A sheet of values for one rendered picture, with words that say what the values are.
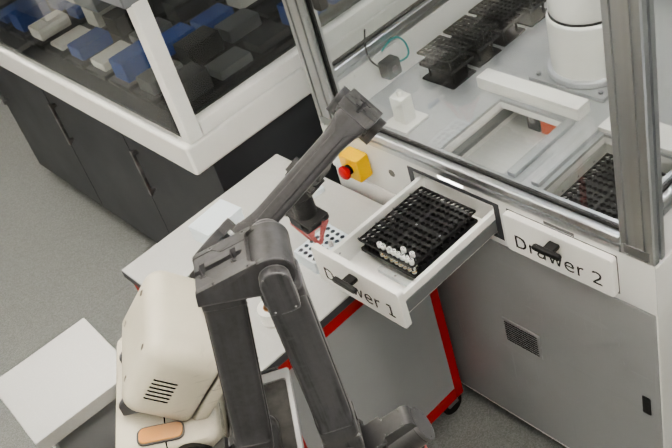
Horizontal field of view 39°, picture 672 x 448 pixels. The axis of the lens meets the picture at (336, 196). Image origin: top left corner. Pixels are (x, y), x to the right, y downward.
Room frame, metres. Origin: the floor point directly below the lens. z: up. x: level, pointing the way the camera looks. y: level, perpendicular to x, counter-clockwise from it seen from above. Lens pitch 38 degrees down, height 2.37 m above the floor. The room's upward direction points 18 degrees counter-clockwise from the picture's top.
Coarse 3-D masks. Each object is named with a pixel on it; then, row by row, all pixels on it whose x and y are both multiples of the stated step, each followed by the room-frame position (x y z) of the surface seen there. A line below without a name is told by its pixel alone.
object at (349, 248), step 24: (408, 192) 1.84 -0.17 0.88; (456, 192) 1.78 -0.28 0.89; (384, 216) 1.80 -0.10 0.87; (480, 216) 1.72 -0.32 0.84; (480, 240) 1.63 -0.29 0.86; (360, 264) 1.70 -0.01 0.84; (384, 264) 1.67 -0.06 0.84; (432, 264) 1.56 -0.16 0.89; (456, 264) 1.58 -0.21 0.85; (408, 288) 1.51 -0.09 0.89; (432, 288) 1.54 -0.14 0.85
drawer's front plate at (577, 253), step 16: (512, 224) 1.59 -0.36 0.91; (528, 224) 1.55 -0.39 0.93; (512, 240) 1.60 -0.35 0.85; (528, 240) 1.56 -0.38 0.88; (544, 240) 1.52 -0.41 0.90; (560, 240) 1.48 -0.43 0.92; (576, 240) 1.46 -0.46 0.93; (528, 256) 1.56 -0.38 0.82; (576, 256) 1.45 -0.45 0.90; (592, 256) 1.41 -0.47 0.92; (608, 256) 1.39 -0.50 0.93; (560, 272) 1.49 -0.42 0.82; (576, 272) 1.45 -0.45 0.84; (608, 272) 1.38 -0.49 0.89; (608, 288) 1.38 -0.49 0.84
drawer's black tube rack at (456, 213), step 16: (416, 192) 1.82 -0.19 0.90; (432, 192) 1.80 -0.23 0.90; (400, 208) 1.78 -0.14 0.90; (416, 208) 1.76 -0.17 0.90; (432, 208) 1.78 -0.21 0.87; (448, 208) 1.76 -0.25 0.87; (464, 208) 1.70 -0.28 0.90; (384, 224) 1.74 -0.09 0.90; (400, 224) 1.72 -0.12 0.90; (416, 224) 1.70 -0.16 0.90; (432, 224) 1.68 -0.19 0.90; (448, 224) 1.67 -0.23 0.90; (464, 224) 1.68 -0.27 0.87; (368, 240) 1.71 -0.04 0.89; (384, 240) 1.68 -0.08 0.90; (400, 240) 1.66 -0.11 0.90; (416, 240) 1.65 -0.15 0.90; (432, 240) 1.63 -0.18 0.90; (448, 240) 1.65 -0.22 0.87; (416, 256) 1.60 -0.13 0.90; (432, 256) 1.61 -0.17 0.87
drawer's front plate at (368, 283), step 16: (320, 256) 1.69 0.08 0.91; (336, 256) 1.65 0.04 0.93; (320, 272) 1.71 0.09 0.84; (336, 272) 1.65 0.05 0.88; (352, 272) 1.59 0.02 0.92; (368, 272) 1.56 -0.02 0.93; (368, 288) 1.55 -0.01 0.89; (384, 288) 1.50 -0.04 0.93; (368, 304) 1.57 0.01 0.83; (384, 304) 1.52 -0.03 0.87; (400, 304) 1.47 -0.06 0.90; (400, 320) 1.48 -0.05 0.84
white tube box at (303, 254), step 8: (328, 224) 1.93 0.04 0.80; (328, 232) 1.90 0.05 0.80; (336, 232) 1.89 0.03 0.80; (328, 240) 1.87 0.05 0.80; (336, 240) 1.86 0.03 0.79; (304, 248) 1.86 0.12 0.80; (328, 248) 1.84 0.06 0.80; (296, 256) 1.86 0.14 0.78; (304, 256) 1.83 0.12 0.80; (312, 256) 1.83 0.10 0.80; (304, 264) 1.84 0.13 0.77; (312, 264) 1.80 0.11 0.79
